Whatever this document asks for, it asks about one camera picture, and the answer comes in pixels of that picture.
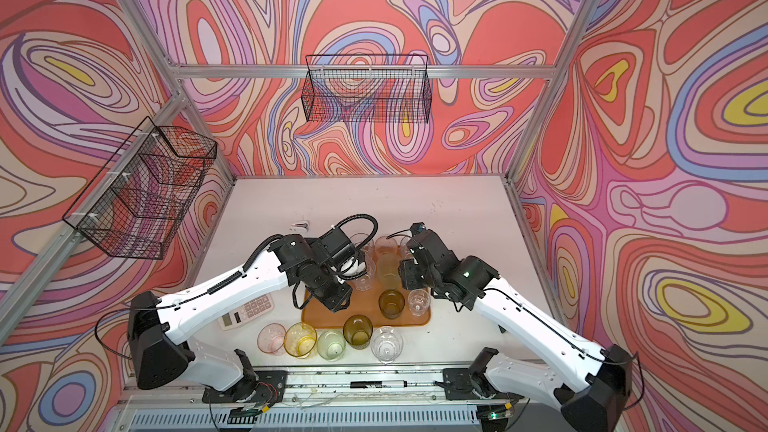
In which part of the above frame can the clear stemmed glass front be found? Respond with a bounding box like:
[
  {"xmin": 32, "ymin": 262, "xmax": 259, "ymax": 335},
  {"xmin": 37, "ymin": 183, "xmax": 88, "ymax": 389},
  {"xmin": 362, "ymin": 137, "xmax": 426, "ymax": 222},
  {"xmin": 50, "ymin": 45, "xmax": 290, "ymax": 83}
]
[{"xmin": 370, "ymin": 326, "xmax": 404, "ymax": 364}]

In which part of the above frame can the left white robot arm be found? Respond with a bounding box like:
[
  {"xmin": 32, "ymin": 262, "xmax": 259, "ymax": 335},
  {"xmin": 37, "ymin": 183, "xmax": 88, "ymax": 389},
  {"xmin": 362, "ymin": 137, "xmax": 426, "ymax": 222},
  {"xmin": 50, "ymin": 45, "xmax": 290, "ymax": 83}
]
[{"xmin": 127, "ymin": 229, "xmax": 366, "ymax": 402}]

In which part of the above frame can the light green glass front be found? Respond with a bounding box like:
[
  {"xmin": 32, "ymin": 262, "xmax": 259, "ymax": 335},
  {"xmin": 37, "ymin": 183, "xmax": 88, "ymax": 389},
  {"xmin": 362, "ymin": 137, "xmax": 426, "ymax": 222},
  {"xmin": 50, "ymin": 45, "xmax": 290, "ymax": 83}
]
[{"xmin": 316, "ymin": 330, "xmax": 346, "ymax": 361}]

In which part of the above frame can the black pen on rail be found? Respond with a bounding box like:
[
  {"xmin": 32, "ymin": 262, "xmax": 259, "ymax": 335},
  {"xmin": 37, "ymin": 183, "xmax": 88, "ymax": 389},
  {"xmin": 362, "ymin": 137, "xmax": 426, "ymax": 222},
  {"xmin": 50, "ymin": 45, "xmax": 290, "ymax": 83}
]
[{"xmin": 350, "ymin": 380, "xmax": 408, "ymax": 389}]

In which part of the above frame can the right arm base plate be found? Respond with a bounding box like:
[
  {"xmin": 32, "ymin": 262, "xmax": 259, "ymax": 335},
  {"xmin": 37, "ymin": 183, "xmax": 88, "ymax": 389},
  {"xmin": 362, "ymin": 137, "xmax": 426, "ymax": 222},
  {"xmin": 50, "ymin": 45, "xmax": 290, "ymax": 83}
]
[{"xmin": 442, "ymin": 367, "xmax": 499, "ymax": 400}]

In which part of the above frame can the dark olive glass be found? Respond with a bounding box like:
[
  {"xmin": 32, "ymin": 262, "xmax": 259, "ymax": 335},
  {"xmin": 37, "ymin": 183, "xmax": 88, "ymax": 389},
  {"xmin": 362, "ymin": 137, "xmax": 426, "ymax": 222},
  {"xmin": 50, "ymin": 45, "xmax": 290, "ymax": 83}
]
[{"xmin": 343, "ymin": 314, "xmax": 373, "ymax": 350}]

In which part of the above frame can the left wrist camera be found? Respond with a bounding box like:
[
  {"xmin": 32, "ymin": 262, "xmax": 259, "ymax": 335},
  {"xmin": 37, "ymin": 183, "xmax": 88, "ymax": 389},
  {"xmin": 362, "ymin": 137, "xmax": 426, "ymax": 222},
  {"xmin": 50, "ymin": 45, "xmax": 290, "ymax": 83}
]
[{"xmin": 339, "ymin": 251, "xmax": 367, "ymax": 281}]

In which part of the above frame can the left black wire basket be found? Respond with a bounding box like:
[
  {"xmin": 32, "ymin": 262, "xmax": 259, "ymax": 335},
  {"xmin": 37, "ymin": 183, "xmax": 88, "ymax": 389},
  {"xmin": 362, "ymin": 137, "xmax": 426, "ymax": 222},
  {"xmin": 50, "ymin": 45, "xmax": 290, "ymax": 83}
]
[{"xmin": 62, "ymin": 117, "xmax": 218, "ymax": 260}]

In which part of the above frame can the black wire basket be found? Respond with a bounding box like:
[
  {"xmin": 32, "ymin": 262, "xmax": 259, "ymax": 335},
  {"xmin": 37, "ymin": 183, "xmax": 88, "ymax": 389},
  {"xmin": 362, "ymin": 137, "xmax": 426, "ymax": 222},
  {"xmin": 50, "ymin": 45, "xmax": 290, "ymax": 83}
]
[
  {"xmin": 62, "ymin": 117, "xmax": 218, "ymax": 260},
  {"xmin": 301, "ymin": 53, "xmax": 432, "ymax": 124}
]

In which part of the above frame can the small clear glass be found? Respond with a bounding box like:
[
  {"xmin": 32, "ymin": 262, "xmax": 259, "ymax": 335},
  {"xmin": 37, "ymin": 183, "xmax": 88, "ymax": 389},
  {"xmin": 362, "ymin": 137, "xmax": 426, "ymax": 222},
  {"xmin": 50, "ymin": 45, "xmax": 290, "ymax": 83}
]
[{"xmin": 408, "ymin": 289, "xmax": 431, "ymax": 317}]

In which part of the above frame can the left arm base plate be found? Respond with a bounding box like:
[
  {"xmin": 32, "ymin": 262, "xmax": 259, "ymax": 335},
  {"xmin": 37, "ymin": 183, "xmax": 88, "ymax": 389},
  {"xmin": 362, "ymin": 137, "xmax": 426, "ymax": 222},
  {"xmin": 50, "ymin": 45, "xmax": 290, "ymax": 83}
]
[{"xmin": 202, "ymin": 370, "xmax": 288, "ymax": 405}]

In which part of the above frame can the frosted pale green tumbler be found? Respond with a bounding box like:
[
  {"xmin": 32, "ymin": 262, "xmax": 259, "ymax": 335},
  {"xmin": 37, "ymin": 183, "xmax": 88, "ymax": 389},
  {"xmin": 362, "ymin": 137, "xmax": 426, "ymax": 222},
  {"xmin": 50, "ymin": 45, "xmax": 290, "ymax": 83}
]
[{"xmin": 377, "ymin": 252, "xmax": 401, "ymax": 290}]

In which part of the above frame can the yellow glass front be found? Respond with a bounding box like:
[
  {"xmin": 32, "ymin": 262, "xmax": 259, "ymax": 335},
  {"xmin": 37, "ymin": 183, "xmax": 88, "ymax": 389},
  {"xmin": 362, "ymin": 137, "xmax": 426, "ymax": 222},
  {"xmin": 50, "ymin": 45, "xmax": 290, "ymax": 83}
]
[{"xmin": 283, "ymin": 322, "xmax": 317, "ymax": 359}]

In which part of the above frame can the clear ribbed glass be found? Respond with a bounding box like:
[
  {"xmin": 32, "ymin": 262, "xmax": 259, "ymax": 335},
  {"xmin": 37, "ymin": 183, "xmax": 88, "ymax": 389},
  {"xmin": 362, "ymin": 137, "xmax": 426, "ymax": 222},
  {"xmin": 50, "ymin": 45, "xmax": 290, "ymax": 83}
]
[{"xmin": 399, "ymin": 235, "xmax": 412, "ymax": 259}]

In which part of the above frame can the frosted pink tumbler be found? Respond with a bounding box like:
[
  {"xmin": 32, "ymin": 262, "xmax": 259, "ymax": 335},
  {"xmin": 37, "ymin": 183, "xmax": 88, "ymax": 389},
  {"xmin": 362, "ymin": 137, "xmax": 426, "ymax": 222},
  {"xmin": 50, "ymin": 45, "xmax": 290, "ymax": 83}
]
[{"xmin": 374, "ymin": 236, "xmax": 399, "ymax": 255}]

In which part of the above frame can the pink white calculator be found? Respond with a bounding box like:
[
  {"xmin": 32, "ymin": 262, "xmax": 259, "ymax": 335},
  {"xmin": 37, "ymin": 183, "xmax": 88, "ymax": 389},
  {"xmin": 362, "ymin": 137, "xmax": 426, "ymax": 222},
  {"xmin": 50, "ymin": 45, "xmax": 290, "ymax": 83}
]
[{"xmin": 218, "ymin": 294, "xmax": 274, "ymax": 330}]

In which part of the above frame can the small white stapler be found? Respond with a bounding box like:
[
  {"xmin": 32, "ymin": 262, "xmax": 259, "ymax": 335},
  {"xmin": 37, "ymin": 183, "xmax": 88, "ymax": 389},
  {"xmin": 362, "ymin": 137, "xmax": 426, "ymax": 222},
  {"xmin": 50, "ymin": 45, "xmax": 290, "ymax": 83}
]
[{"xmin": 289, "ymin": 221, "xmax": 310, "ymax": 233}]

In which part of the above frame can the back black wire basket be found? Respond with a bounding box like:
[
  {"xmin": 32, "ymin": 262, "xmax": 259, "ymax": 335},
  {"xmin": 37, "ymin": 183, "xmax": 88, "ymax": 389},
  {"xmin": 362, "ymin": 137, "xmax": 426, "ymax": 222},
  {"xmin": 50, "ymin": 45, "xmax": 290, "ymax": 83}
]
[{"xmin": 301, "ymin": 53, "xmax": 432, "ymax": 124}]

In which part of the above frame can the pink glass front left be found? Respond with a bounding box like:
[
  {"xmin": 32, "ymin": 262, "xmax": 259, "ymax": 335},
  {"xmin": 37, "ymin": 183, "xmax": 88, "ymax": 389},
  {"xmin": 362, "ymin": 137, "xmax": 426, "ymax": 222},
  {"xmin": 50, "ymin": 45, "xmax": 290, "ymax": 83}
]
[{"xmin": 257, "ymin": 323, "xmax": 286, "ymax": 355}]

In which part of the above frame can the orange rectangular tray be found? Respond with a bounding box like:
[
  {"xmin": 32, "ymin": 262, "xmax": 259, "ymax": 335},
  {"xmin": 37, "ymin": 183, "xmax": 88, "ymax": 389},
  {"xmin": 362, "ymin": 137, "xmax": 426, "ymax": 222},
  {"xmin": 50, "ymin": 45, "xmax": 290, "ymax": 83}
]
[{"xmin": 301, "ymin": 252, "xmax": 431, "ymax": 329}]

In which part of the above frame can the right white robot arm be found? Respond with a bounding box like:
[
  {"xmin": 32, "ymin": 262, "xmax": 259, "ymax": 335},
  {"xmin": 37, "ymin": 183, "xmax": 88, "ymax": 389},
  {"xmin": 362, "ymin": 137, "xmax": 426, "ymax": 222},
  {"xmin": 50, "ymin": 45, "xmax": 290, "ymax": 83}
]
[{"xmin": 398, "ymin": 222, "xmax": 635, "ymax": 431}]

